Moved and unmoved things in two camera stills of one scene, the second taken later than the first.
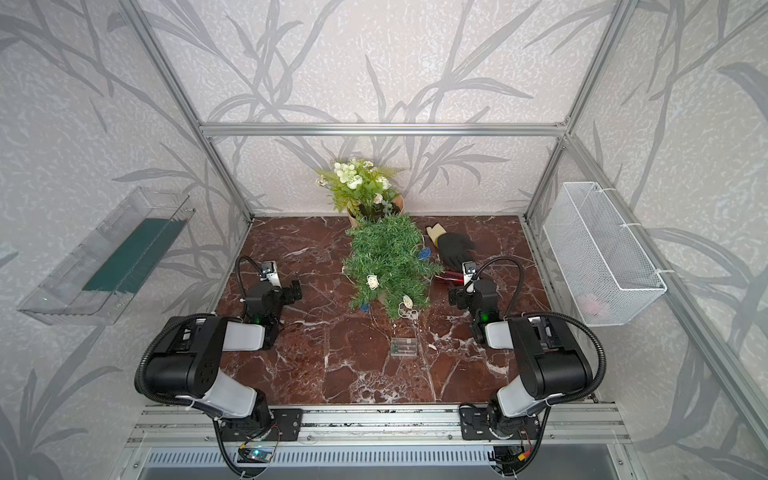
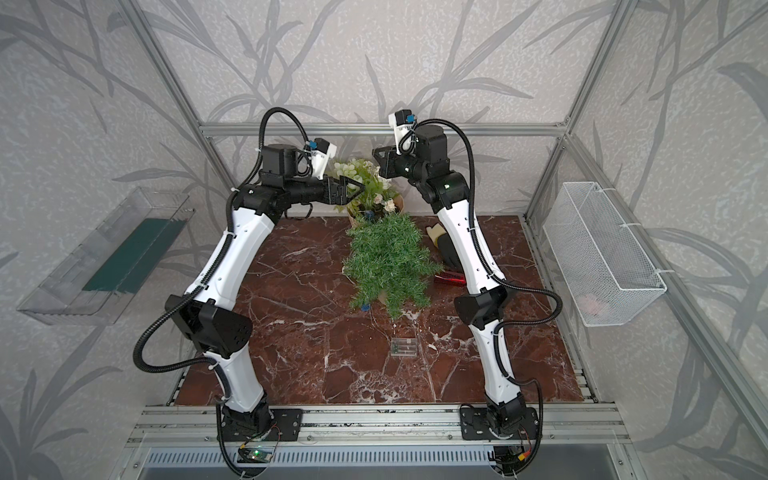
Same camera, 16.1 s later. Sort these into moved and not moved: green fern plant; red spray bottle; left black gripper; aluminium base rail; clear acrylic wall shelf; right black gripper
Moved: left black gripper; right black gripper
Not moved: clear acrylic wall shelf; aluminium base rail; red spray bottle; green fern plant
